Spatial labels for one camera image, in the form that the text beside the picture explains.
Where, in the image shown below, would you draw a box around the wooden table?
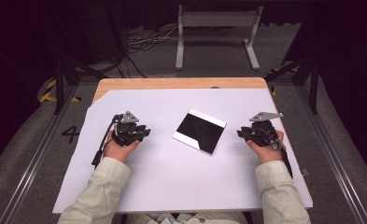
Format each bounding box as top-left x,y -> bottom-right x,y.
92,77 -> 278,105

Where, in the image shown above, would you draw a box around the aluminium floor rail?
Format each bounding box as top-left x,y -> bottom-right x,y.
295,85 -> 367,224
0,84 -> 80,224

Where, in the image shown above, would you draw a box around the black box white edges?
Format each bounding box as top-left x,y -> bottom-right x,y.
172,107 -> 228,156

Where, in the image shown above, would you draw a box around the grey metal floor stand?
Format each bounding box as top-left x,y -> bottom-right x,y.
175,5 -> 264,71

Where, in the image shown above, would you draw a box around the person's left hand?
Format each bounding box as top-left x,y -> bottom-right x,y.
103,130 -> 140,163

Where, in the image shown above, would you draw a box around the white sheet table cover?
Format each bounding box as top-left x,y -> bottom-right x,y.
52,88 -> 314,215

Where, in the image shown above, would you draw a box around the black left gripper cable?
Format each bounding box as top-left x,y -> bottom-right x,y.
91,113 -> 123,168

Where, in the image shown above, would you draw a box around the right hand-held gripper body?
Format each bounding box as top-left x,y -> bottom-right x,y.
247,111 -> 284,150

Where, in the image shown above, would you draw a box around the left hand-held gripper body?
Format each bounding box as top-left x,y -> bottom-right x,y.
110,110 -> 142,147

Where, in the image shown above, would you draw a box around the bundle of floor cables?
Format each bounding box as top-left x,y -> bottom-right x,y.
91,25 -> 180,79

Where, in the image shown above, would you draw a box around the yellow black hazard tape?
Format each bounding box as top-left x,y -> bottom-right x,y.
268,66 -> 298,97
39,78 -> 82,104

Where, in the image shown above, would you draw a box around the person's right hand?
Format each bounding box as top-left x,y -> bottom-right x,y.
246,130 -> 285,164

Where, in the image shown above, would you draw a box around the black metal stand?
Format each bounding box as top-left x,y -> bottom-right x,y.
50,52 -> 108,116
264,55 -> 321,115

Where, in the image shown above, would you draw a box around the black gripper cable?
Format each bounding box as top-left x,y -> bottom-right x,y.
275,138 -> 294,179
91,113 -> 123,168

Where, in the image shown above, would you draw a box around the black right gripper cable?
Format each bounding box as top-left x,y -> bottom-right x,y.
275,138 -> 294,179

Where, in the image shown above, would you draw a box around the person's pale jacket front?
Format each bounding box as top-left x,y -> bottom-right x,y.
124,211 -> 251,224

